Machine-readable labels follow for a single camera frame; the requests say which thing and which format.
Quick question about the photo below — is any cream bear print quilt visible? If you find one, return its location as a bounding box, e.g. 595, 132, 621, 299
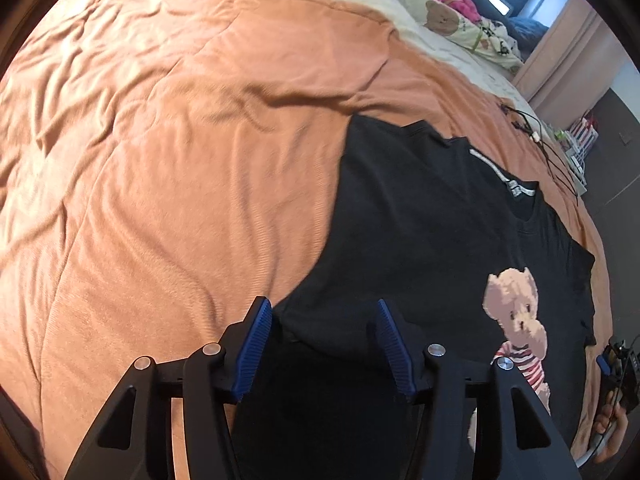
105, 0, 548, 121

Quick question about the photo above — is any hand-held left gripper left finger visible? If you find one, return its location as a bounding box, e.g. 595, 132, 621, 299
64, 296, 273, 480

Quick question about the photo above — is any black bear print T-shirt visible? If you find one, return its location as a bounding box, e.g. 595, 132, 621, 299
232, 114, 597, 480

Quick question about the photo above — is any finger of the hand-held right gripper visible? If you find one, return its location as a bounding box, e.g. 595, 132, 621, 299
596, 342, 618, 378

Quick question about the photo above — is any person's right hand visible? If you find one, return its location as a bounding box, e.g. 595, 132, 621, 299
592, 402, 631, 463

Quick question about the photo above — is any pink curtain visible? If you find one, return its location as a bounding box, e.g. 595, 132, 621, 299
512, 0, 618, 133

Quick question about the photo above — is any white and red basket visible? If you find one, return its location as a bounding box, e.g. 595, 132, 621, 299
570, 115, 598, 156

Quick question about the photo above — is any orange blanket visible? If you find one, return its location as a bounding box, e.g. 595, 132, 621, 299
0, 0, 616, 480

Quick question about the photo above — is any black cable bundle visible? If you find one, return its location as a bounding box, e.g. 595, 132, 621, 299
497, 102, 583, 206

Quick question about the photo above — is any grey blue pillow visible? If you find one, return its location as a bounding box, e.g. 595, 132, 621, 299
510, 17, 551, 56

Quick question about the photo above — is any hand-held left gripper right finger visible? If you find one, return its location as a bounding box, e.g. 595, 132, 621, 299
367, 299, 583, 480

